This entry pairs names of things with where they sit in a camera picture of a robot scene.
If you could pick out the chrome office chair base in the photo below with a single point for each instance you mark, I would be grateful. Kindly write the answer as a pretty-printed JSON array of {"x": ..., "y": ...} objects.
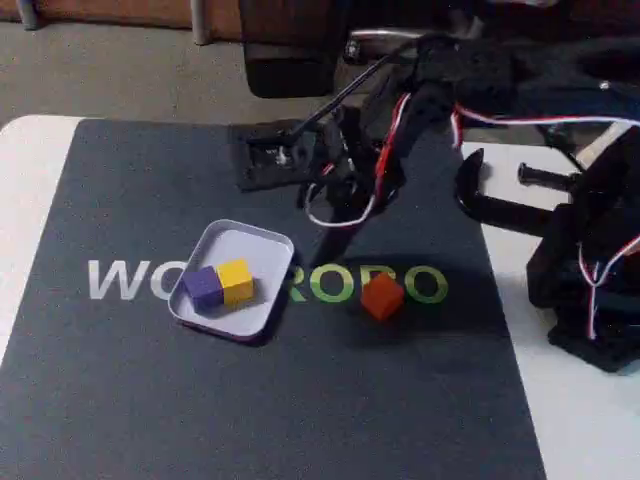
[{"x": 380, "y": 36}]

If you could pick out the dark brown furniture piece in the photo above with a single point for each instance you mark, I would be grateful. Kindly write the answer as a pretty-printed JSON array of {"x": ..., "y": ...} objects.
[{"x": 285, "y": 50}]

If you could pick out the yellow wooden block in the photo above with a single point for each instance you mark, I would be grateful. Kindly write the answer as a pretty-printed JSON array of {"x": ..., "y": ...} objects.
[{"x": 235, "y": 280}]

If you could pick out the lavender rectangular tray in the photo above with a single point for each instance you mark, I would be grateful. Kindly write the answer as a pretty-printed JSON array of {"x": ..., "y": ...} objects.
[{"x": 240, "y": 240}]

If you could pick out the grey metal leg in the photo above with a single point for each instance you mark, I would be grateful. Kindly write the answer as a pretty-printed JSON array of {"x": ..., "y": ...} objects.
[
  {"x": 27, "y": 12},
  {"x": 199, "y": 22}
]

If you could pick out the purple wooden block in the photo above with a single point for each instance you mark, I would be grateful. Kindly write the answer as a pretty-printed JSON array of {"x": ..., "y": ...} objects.
[{"x": 202, "y": 290}]

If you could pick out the black camera mount frame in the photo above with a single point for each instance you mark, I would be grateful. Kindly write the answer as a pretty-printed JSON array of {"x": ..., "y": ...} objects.
[{"x": 260, "y": 175}]

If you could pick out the brown wooden furniture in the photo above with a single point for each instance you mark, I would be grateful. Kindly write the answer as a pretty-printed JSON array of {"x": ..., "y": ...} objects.
[{"x": 100, "y": 10}]

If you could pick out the orange wooden block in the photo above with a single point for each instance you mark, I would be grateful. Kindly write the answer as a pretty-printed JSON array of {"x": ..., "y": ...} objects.
[{"x": 381, "y": 297}]

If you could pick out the black mat with lettering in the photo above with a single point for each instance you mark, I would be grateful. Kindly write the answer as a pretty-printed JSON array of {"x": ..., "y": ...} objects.
[{"x": 250, "y": 400}]

